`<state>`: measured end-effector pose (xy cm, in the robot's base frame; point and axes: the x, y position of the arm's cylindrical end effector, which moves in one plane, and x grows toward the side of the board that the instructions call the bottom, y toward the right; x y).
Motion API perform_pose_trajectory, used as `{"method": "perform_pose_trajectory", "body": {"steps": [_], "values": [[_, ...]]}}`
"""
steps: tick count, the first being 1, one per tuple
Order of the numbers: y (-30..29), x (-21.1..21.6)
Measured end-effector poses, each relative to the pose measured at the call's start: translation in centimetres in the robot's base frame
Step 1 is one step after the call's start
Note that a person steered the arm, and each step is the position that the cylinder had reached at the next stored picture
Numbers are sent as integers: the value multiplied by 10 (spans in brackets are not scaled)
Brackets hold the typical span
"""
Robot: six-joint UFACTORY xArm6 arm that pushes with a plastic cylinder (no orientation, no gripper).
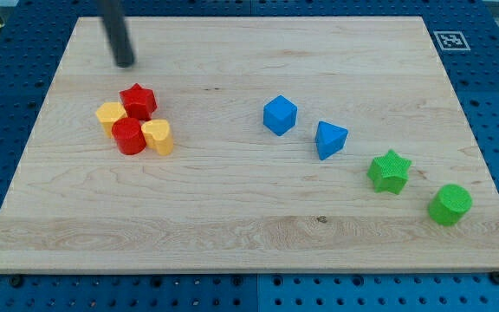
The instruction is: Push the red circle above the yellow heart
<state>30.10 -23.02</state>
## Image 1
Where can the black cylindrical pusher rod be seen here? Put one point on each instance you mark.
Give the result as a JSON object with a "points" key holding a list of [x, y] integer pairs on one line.
{"points": [[114, 23]]}

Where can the red cylinder block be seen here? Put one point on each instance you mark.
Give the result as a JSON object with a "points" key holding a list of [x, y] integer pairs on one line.
{"points": [[128, 136]]}

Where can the yellow heart block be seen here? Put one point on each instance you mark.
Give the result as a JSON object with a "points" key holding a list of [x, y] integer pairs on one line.
{"points": [[158, 136]]}

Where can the red star block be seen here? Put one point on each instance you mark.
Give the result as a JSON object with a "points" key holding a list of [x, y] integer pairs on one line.
{"points": [[139, 102]]}

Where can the yellow hexagon block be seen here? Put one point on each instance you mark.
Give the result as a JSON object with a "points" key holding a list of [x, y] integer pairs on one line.
{"points": [[108, 113]]}

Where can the light wooden board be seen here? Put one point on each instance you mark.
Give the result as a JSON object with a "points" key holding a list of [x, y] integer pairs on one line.
{"points": [[233, 196]]}

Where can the blue cube block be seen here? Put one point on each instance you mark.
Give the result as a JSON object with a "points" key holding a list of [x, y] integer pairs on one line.
{"points": [[279, 115]]}

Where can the blue triangle block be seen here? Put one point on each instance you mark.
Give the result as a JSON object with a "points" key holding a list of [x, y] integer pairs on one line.
{"points": [[329, 139]]}

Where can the green star block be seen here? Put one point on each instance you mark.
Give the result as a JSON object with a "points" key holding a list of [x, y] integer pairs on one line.
{"points": [[389, 173]]}

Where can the white fiducial marker tag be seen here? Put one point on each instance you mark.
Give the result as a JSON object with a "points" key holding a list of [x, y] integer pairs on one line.
{"points": [[450, 40]]}

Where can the green cylinder block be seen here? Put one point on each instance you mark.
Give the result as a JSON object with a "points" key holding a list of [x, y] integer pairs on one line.
{"points": [[450, 204]]}

